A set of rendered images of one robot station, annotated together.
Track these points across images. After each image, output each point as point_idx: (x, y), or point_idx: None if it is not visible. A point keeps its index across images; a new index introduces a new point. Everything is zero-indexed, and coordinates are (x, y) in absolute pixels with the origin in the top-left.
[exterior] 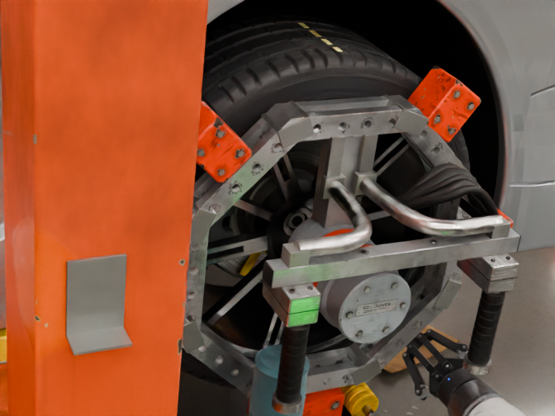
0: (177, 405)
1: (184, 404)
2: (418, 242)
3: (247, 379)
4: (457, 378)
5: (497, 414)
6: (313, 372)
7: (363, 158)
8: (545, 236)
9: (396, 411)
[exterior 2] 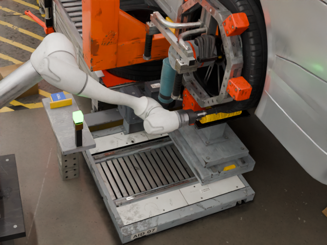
0: (270, 144)
1: (272, 146)
2: (176, 39)
3: None
4: (187, 109)
5: (166, 112)
6: (193, 88)
7: (207, 21)
8: (272, 128)
9: (298, 213)
